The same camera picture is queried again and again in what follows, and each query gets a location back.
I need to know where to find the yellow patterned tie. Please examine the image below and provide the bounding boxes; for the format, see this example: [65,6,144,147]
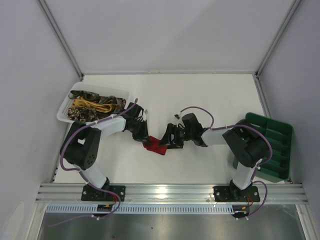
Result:
[72,98,117,113]

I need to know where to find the dark multicolour patterned tie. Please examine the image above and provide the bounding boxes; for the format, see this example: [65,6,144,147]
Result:
[68,90,127,113]

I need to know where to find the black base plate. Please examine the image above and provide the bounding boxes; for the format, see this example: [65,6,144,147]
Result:
[81,185,126,202]
[213,185,261,203]

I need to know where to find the white plastic basket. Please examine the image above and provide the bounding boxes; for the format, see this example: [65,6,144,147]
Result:
[56,82,133,123]

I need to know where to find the brown floral tie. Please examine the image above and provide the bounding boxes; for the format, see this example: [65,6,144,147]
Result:
[67,106,110,123]

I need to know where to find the green divided organizer tray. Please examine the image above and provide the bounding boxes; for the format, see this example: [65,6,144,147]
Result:
[239,112,294,183]

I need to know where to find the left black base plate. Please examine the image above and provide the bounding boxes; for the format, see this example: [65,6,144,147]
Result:
[81,185,126,202]

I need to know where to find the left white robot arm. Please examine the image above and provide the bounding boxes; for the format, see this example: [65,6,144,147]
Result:
[59,102,151,196]

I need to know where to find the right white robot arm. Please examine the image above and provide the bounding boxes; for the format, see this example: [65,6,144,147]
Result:
[159,113,272,202]

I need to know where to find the aluminium mounting rail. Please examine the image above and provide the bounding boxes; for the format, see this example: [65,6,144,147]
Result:
[35,183,309,205]

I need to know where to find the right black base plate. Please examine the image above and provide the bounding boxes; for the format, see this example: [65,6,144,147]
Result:
[213,185,261,203]

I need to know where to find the red necktie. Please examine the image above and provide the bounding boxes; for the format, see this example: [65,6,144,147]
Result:
[142,136,168,156]

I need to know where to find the white slotted cable duct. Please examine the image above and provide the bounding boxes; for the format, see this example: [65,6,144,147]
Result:
[46,203,235,215]

